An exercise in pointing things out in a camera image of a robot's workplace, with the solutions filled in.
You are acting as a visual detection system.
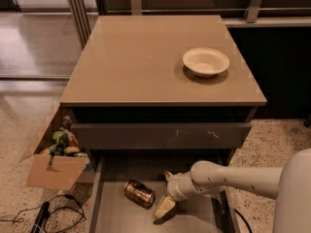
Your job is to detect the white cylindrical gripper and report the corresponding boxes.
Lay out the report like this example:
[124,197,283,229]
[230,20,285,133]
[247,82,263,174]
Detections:
[154,171,194,219]

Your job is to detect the orange crushed soda can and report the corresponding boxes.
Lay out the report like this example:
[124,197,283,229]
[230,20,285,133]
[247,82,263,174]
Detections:
[123,180,156,210]

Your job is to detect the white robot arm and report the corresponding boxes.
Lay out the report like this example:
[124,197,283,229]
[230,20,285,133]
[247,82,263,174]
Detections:
[155,149,311,233]

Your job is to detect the open grey middle drawer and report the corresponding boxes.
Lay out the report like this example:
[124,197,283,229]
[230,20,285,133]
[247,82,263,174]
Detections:
[86,154,240,233]

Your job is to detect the grey top drawer front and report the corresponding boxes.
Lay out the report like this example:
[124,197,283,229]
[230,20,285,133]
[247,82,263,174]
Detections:
[72,122,251,150]

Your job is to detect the grey cabinet with glossy top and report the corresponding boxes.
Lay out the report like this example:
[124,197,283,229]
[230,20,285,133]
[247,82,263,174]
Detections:
[60,16,266,163]

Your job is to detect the snack packets in box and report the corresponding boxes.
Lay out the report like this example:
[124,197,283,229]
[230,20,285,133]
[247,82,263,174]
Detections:
[40,116,87,157]

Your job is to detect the cardboard box of snacks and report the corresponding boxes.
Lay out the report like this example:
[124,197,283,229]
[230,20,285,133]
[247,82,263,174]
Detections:
[20,103,95,190]

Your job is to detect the black power adapter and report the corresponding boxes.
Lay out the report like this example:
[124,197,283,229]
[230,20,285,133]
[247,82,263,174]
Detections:
[30,201,50,233]

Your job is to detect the white paper bowl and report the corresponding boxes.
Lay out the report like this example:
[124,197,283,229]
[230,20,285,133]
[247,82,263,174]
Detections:
[183,48,230,78]

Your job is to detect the black cable right of drawer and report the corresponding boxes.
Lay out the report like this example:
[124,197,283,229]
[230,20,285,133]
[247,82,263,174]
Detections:
[234,208,254,233]

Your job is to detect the black cable on floor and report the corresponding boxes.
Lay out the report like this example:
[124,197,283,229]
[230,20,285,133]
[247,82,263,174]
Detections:
[0,193,87,233]

